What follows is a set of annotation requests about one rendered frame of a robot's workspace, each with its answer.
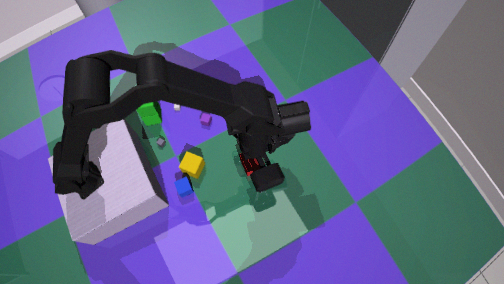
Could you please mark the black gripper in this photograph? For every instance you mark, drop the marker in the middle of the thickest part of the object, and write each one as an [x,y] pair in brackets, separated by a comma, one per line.
[268,176]

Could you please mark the yellow block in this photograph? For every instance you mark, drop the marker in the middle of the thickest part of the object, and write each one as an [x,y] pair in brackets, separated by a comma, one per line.
[192,165]

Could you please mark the green block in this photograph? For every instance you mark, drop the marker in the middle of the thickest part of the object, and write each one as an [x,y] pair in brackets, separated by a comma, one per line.
[153,119]
[148,109]

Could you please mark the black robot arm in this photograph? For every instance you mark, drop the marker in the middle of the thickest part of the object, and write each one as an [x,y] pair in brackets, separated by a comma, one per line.
[250,110]

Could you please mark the blue block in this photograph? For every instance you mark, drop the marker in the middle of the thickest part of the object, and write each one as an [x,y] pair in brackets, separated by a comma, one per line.
[183,187]

